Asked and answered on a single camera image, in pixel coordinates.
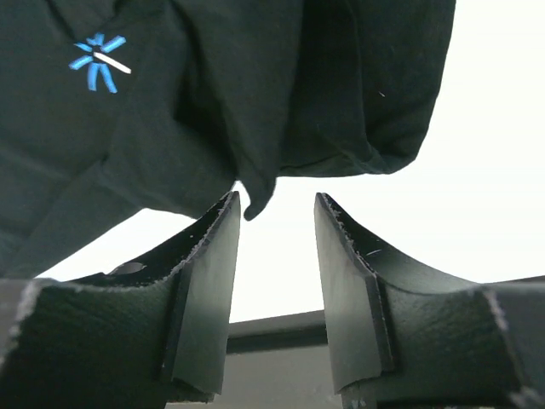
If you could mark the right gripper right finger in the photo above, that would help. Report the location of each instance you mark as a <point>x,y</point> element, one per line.
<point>404,335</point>

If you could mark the black t shirt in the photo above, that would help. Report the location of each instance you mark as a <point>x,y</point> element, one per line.
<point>111,107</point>

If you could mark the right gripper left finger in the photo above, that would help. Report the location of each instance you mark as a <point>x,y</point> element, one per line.
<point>134,340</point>

